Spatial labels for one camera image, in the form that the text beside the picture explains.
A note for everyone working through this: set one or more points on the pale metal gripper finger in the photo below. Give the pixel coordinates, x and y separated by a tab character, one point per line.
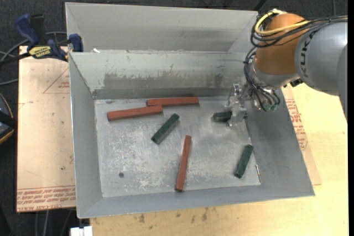
235	92
238	116

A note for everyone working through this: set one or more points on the dark green block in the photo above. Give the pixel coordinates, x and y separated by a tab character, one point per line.
244	161
165	128
221	116

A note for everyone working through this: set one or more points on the red-brown flat block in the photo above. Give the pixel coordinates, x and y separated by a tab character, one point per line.
184	163
135	113
172	101

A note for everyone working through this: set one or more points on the grey metal bin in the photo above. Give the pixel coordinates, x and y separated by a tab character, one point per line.
132	152

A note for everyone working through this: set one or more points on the brown cardboard board red print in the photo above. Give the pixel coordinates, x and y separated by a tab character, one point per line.
41	124

